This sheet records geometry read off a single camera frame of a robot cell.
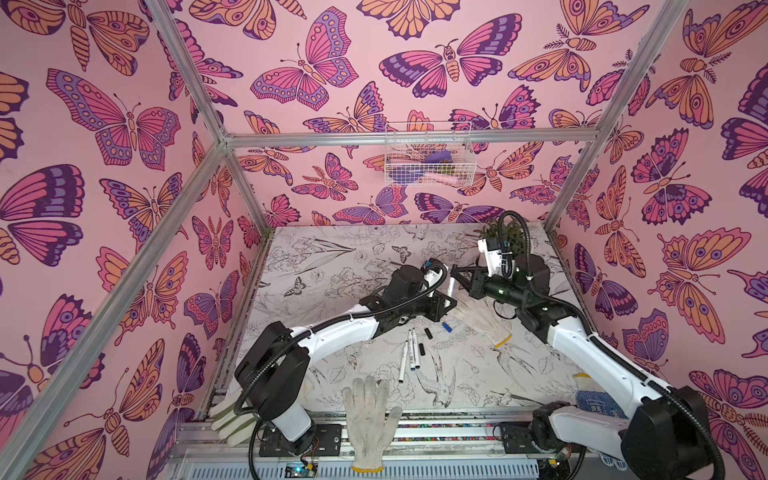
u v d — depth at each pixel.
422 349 0.89
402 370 0.85
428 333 0.92
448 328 0.92
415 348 0.88
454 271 0.76
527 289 0.60
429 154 0.95
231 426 0.75
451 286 0.76
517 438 0.73
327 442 0.73
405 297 0.64
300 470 0.72
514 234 0.92
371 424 0.76
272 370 0.44
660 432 0.40
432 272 0.70
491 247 0.69
